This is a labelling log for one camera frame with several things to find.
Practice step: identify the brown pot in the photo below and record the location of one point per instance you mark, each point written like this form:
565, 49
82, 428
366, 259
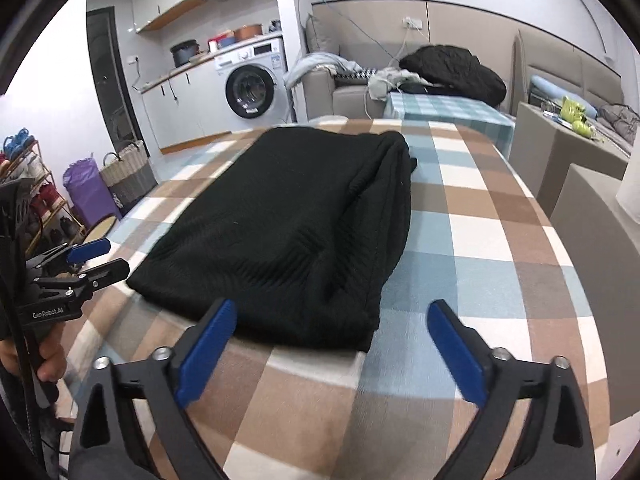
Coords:
248, 32

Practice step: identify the light blue pillow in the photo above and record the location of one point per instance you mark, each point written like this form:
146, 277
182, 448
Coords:
550, 90

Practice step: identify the red container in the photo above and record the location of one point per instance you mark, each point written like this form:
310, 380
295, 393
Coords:
216, 44

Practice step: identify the wall socket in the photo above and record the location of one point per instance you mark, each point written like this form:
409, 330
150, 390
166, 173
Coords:
413, 23

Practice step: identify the black quilted coat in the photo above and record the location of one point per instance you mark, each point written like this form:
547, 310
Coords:
450, 72

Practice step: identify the grey white clothes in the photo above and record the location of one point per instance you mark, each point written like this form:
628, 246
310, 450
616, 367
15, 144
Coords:
390, 82

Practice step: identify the person's left hand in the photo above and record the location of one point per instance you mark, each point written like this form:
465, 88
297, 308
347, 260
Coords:
52, 360

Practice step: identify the woven basket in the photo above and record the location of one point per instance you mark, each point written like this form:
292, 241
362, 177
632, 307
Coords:
130, 180

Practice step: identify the black pot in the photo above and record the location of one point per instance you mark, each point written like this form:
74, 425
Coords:
185, 54

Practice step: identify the grey sofa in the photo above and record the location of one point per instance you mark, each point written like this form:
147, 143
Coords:
325, 95

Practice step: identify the dark door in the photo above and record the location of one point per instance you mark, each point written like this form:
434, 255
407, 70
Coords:
110, 85

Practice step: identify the small lime green toy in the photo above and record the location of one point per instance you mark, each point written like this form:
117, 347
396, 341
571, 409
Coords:
582, 127

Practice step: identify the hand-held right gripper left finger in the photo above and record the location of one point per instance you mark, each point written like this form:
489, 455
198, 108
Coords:
210, 350

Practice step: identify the white washing machine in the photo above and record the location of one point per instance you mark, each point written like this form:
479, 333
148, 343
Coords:
250, 90

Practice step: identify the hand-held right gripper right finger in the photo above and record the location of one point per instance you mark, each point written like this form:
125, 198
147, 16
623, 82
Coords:
455, 355

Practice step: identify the grey cabinet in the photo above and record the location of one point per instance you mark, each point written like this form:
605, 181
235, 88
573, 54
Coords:
600, 285
555, 160

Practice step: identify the oval woven mat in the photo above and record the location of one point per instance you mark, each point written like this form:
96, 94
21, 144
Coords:
100, 230

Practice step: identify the teal checked cloth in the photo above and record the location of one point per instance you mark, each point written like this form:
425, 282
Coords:
450, 115

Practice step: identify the white paper towel roll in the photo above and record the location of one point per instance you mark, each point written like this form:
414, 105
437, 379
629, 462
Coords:
631, 190

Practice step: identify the beige padded headboard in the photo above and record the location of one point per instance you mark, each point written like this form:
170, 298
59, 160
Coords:
555, 57

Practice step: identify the kitchen counter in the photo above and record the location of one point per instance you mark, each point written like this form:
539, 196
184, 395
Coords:
185, 105

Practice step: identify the purple bag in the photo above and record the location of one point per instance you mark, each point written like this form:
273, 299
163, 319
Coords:
90, 195

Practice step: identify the shoe rack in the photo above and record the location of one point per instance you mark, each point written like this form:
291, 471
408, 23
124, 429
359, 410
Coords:
40, 200

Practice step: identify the large lime green toy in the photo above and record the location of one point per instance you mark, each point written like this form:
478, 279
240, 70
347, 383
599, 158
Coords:
571, 109

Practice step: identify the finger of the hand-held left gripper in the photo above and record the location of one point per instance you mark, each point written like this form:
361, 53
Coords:
92, 250
107, 270

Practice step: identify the black knit sweater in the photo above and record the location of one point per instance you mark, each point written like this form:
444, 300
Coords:
280, 235

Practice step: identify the white blue blanket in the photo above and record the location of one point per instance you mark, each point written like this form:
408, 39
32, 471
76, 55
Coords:
315, 67

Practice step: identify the black white striped cushion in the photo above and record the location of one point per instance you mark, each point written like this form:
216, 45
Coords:
352, 74

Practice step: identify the grey padded jacket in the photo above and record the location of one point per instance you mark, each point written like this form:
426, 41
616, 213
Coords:
620, 120

